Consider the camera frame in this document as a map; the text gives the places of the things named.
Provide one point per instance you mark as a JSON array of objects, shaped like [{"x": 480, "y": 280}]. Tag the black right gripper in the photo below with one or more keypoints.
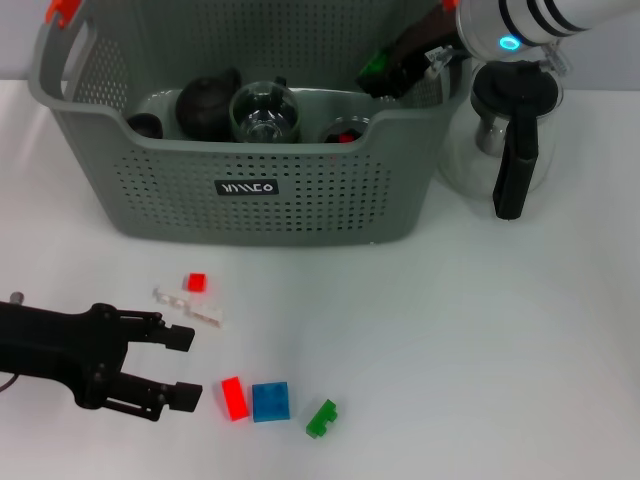
[{"x": 425, "y": 45}]

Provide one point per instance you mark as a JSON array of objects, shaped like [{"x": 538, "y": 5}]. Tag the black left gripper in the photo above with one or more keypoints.
[{"x": 50, "y": 345}]

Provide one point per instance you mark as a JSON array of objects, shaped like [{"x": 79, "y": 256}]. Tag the green rectangular brick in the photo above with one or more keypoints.
[{"x": 376, "y": 65}]

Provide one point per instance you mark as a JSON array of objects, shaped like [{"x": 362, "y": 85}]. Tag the glass teacup black sleeve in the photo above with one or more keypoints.
[
  {"x": 265, "y": 112},
  {"x": 335, "y": 127}
]

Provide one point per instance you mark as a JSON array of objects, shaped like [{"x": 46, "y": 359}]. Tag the dark red long brick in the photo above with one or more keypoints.
[{"x": 345, "y": 136}]

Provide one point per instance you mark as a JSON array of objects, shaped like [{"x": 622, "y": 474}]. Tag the small red cube brick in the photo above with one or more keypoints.
[{"x": 196, "y": 282}]

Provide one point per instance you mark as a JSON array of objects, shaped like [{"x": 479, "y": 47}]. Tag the green L-shaped brick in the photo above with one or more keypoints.
[{"x": 320, "y": 422}]

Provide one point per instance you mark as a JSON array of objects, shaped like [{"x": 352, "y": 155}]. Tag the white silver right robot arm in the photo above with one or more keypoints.
[{"x": 525, "y": 17}]

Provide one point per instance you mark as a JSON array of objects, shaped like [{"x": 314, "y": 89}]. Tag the grey perforated storage bin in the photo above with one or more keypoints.
[{"x": 200, "y": 210}]

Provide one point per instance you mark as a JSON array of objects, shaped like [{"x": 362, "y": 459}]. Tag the bright red rectangular brick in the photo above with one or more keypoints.
[{"x": 235, "y": 400}]

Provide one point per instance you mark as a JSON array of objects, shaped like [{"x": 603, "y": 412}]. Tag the blue square brick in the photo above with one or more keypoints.
[{"x": 270, "y": 402}]

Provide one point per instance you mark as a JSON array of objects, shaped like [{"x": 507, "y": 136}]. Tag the black clay teapot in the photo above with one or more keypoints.
[{"x": 205, "y": 105}]

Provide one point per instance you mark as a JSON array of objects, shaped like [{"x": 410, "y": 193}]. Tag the small black clay cup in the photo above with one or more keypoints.
[{"x": 144, "y": 125}]

